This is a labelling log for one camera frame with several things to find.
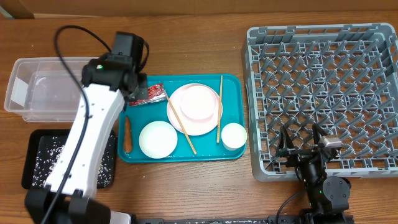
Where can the grey dishwasher rack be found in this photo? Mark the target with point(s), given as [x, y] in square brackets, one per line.
[342, 77]

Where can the red snack wrapper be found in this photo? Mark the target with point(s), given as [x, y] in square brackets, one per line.
[156, 93]

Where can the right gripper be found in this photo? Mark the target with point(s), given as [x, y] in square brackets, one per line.
[286, 149]

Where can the orange carrot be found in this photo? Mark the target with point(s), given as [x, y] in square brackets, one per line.
[127, 145]

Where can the white plastic cup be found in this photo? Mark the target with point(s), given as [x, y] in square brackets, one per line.
[233, 136]

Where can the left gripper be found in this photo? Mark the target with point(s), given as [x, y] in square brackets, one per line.
[142, 90]

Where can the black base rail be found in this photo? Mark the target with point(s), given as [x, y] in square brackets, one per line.
[284, 219]

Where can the teal plastic serving tray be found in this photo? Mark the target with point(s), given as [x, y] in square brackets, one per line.
[205, 145]

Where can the wooden chopstick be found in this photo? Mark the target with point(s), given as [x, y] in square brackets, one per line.
[181, 125]
[219, 110]

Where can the black plastic tray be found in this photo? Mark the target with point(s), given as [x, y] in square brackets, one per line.
[33, 148]

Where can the rice and food scraps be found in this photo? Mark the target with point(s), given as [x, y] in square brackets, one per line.
[50, 149]

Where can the clear plastic bin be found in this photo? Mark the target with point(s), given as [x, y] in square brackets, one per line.
[41, 90]

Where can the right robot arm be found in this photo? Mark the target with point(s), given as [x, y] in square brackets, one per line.
[328, 196]

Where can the white bowl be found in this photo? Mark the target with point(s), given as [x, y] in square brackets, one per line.
[158, 139]

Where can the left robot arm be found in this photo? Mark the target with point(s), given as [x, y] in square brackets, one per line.
[108, 83]

